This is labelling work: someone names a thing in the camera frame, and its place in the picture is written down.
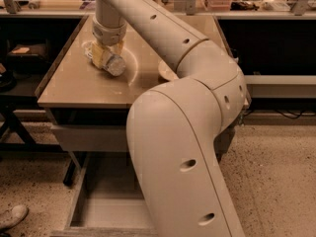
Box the dark box on shelf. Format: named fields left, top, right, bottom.
left=6, top=43, right=50, bottom=73

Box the closed top drawer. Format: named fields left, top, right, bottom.
left=51, top=125, right=128, bottom=152

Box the grey shoe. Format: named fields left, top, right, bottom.
left=0, top=204, right=29, bottom=231

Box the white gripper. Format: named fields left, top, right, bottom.
left=91, top=17, right=127, bottom=69

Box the open middle drawer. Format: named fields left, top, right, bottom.
left=50, top=152, right=158, bottom=237

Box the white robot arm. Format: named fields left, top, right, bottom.
left=96, top=0, right=247, bottom=237

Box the white paper bowl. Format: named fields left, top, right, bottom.
left=158, top=60, right=179, bottom=81

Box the black table leg frame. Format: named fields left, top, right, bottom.
left=0, top=101, right=77, bottom=187

